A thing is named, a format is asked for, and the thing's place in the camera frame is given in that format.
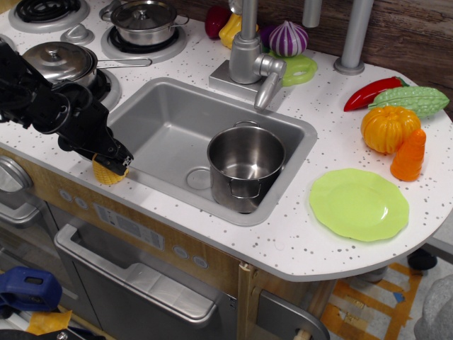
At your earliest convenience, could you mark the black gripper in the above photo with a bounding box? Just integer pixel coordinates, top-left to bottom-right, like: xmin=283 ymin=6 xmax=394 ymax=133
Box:
xmin=30 ymin=81 xmax=134 ymax=176

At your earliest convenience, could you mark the yellow toy corn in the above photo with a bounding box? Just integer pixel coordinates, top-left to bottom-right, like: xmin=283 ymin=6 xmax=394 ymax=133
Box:
xmin=92 ymin=154 xmax=129 ymax=185

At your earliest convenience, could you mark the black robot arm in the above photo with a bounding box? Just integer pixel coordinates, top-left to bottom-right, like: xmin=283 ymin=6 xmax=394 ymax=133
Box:
xmin=1 ymin=42 xmax=134 ymax=176

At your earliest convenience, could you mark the grey toy sink basin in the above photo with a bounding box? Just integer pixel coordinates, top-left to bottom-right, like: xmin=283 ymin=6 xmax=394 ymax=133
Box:
xmin=108 ymin=78 xmax=317 ymax=226

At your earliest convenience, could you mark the steel pot in sink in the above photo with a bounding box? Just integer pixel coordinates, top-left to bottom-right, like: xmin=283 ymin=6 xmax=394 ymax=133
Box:
xmin=207 ymin=120 xmax=286 ymax=214

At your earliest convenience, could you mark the lidded steel pot rear burner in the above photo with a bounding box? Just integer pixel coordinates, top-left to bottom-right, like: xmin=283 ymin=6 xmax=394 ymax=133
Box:
xmin=100 ymin=1 xmax=190 ymax=49

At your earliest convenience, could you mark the front stove burner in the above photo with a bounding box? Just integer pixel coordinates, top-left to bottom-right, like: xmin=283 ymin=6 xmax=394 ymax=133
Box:
xmin=88 ymin=69 xmax=122 ymax=111

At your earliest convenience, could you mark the stove burner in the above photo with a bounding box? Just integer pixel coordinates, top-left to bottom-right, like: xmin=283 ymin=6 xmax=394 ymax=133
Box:
xmin=101 ymin=27 xmax=186 ymax=66
xmin=8 ymin=0 xmax=90 ymax=34
xmin=88 ymin=69 xmax=122 ymax=111

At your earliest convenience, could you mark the rear right stove burner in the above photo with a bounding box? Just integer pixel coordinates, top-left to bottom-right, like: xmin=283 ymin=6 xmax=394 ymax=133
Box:
xmin=101 ymin=27 xmax=186 ymax=66

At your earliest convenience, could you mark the lidded steel saucepan front burner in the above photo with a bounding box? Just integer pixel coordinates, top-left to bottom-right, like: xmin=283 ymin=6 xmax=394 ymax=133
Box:
xmin=21 ymin=41 xmax=154 ymax=89

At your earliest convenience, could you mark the grey stove knob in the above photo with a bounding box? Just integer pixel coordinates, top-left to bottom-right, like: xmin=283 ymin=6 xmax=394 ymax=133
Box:
xmin=60 ymin=23 xmax=95 ymax=46

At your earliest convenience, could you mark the grey dishwasher door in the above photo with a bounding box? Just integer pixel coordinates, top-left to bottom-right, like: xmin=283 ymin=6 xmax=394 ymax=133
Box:
xmin=54 ymin=224 xmax=236 ymax=339

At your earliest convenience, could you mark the silver toy faucet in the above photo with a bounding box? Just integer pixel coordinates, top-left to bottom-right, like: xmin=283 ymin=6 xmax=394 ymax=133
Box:
xmin=209 ymin=1 xmax=287 ymax=111

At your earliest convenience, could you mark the blue clamp tool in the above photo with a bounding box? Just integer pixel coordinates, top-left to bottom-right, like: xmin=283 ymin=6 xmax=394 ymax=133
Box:
xmin=1 ymin=266 xmax=62 ymax=314

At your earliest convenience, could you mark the rear left stove burner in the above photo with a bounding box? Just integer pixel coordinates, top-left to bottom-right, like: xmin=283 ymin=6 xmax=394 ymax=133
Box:
xmin=8 ymin=0 xmax=90 ymax=34

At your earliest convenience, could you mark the dark red toy vegetable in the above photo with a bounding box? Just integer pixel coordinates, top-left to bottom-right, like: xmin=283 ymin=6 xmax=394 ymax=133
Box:
xmin=205 ymin=6 xmax=231 ymax=39

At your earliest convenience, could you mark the yellow toy bell pepper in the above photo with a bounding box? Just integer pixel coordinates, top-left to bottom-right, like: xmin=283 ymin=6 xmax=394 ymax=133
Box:
xmin=219 ymin=13 xmax=242 ymax=49

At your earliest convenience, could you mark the green toy slice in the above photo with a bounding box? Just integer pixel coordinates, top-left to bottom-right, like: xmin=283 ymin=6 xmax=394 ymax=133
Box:
xmin=268 ymin=51 xmax=318 ymax=87

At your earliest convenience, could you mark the purple striped toy onion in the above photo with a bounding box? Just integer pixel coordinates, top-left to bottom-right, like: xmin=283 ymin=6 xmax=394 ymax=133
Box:
xmin=269 ymin=21 xmax=309 ymax=57

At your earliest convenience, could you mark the green plastic plate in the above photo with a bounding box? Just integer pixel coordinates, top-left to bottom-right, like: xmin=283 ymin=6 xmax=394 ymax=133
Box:
xmin=309 ymin=169 xmax=410 ymax=242

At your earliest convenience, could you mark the grey support pole middle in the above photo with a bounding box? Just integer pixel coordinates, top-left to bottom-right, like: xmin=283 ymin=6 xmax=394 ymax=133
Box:
xmin=302 ymin=0 xmax=323 ymax=28

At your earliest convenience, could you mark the grey support pole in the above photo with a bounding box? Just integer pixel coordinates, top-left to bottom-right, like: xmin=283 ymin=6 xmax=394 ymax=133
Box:
xmin=333 ymin=0 xmax=374 ymax=76
xmin=302 ymin=0 xmax=323 ymax=28

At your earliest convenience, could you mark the red toy chili pepper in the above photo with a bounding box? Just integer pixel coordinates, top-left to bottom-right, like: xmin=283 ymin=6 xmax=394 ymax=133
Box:
xmin=343 ymin=76 xmax=408 ymax=112

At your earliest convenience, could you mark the grey support pole right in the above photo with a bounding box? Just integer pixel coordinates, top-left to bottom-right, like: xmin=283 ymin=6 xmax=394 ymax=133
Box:
xmin=333 ymin=0 xmax=374 ymax=76

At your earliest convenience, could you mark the orange toy pumpkin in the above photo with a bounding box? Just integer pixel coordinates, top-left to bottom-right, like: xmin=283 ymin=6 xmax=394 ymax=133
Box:
xmin=360 ymin=106 xmax=421 ymax=154

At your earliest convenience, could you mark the orange toy carrot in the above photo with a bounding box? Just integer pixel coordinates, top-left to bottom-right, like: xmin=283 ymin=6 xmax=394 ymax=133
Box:
xmin=390 ymin=129 xmax=426 ymax=181

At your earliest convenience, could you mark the green toy bitter gourd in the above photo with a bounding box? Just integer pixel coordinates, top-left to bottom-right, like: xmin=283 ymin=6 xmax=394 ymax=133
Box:
xmin=368 ymin=86 xmax=450 ymax=118

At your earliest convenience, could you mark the black caster wheel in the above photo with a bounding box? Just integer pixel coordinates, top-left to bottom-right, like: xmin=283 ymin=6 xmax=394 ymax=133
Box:
xmin=407 ymin=249 xmax=437 ymax=271

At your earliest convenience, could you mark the grey cabinet door handle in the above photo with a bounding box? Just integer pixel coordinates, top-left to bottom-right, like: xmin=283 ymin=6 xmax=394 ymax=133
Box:
xmin=256 ymin=290 xmax=331 ymax=339

